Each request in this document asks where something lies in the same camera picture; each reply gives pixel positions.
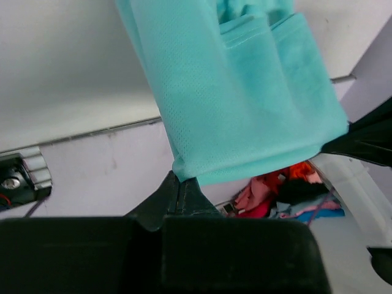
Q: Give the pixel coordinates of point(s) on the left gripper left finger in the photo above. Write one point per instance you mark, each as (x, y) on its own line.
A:
(118, 254)

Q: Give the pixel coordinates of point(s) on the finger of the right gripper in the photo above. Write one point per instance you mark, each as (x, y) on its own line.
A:
(368, 139)

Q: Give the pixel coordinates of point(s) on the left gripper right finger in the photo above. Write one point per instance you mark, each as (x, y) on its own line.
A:
(207, 253)

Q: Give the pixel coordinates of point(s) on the teal green t shirt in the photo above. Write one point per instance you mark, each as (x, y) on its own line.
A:
(240, 85)

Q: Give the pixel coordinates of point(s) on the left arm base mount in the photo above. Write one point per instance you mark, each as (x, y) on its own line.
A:
(25, 177)

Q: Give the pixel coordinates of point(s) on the pile of colourful clothes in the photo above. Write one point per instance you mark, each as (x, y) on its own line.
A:
(296, 192)

